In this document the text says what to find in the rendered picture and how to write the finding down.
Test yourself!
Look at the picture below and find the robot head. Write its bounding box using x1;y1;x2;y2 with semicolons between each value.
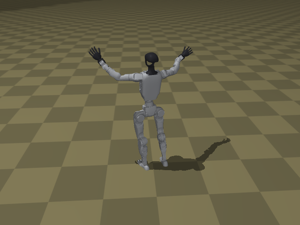
145;52;158;75

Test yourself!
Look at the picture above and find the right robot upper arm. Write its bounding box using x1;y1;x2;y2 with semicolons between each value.
160;67;177;79

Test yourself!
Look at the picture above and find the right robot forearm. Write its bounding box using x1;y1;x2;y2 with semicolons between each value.
173;55;183;72

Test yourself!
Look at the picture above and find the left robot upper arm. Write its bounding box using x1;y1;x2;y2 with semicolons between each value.
115;73;143;82

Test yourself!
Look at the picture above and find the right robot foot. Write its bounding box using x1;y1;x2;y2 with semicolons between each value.
160;157;168;167

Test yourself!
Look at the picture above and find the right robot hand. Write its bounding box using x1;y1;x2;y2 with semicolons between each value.
178;47;193;60

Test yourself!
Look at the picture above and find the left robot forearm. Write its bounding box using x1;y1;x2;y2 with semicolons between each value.
99;60;120;79

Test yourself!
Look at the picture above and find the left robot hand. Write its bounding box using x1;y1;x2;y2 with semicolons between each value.
89;47;106;65

